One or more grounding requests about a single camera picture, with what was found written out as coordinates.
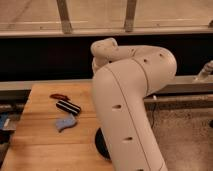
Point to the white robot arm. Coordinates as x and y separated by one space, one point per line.
123 77

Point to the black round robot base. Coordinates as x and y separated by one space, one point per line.
101 145

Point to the black striped rectangular block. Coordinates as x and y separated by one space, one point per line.
68 107

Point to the dark red small object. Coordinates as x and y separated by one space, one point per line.
59 97

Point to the blue plastic piece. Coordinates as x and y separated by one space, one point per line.
63 123

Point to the white object at right edge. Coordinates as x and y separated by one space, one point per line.
205 72

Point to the blue object at left edge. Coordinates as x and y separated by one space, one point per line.
7 123

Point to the left metal window post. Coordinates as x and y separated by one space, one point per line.
64 16

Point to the metal window post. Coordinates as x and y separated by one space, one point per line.
130 15
64 16

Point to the right metal window post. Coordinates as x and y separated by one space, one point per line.
130 15

